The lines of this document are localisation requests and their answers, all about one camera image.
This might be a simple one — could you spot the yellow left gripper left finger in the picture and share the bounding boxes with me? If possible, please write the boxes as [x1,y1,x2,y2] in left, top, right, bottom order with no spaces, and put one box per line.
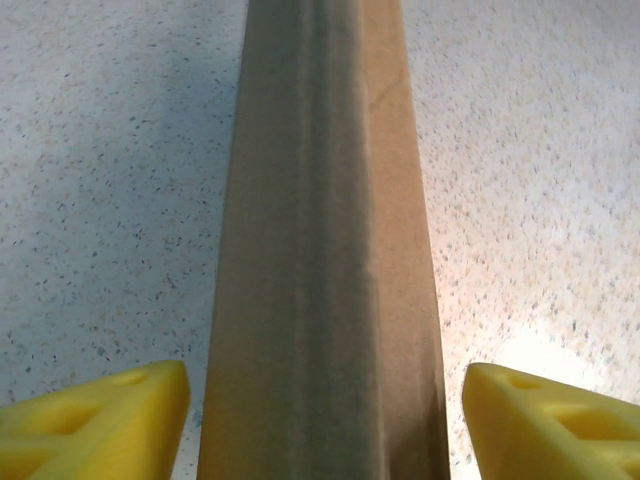
[0,359,192,480]

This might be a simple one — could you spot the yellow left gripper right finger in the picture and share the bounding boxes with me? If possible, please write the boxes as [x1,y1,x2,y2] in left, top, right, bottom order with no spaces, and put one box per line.
[464,362,640,480]

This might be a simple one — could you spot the brown cardboard paper box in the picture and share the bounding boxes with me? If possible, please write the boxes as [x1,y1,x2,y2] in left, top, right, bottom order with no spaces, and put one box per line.
[197,0,451,480]

